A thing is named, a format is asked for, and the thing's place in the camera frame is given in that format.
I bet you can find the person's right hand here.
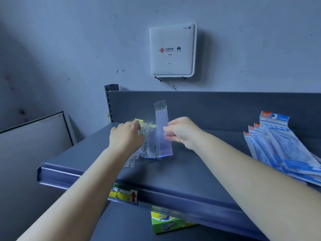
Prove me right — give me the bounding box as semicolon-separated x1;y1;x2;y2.
163;116;209;151

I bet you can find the person's left hand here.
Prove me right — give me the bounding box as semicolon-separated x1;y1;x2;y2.
109;120;146;155

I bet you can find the clear plastic packet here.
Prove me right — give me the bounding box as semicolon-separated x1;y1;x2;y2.
154;99;174;158

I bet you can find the pile of clear packets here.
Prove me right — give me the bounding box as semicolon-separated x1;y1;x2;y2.
123;119;161;169

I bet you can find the person's right forearm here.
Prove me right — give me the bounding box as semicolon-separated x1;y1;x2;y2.
189;132;321;241

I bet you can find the person's left forearm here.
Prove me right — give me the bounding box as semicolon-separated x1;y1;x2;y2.
16;145;137;241

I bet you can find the slotted grey shelf upright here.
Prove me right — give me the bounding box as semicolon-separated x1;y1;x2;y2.
104;84;120;123

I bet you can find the grey metal shelf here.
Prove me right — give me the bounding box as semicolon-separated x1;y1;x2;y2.
37;91;321;241

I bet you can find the yellow green price label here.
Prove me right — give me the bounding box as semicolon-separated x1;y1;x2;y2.
108;183;139;205

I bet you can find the blue packet with red label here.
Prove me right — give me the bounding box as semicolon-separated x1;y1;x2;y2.
243;131;307;185
259;110;321;176
253;123;321;181
248;125;321;185

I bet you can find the green yellow carton box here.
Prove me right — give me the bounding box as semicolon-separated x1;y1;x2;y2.
150;211;199;235

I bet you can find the thin router cable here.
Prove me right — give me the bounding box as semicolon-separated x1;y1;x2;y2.
154;76;177;90

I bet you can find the white wall router box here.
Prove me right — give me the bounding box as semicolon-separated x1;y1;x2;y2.
148;22;197;78

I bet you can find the white board with dark frame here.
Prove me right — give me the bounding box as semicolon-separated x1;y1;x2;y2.
0;111;75;241

